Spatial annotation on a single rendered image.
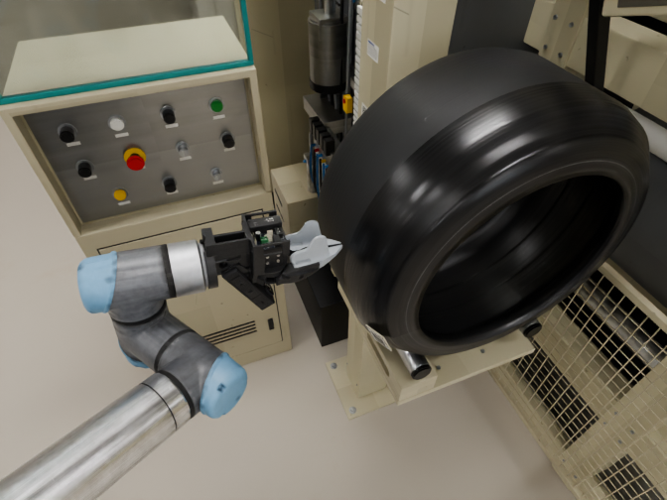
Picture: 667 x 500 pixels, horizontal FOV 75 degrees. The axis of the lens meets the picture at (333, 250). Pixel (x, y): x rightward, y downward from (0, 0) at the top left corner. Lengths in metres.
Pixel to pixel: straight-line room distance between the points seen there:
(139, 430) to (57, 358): 1.77
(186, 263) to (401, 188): 0.30
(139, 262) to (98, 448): 0.22
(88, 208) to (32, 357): 1.16
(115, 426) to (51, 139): 0.83
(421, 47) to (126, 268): 0.63
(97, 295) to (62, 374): 1.66
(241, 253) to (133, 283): 0.14
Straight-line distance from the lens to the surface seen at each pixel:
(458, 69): 0.72
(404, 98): 0.70
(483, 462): 1.89
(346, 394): 1.90
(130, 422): 0.57
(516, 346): 1.16
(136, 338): 0.67
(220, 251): 0.61
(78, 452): 0.56
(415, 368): 0.93
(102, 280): 0.61
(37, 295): 2.63
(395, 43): 0.87
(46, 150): 1.26
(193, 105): 1.20
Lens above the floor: 1.72
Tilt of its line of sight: 46 degrees down
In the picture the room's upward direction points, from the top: straight up
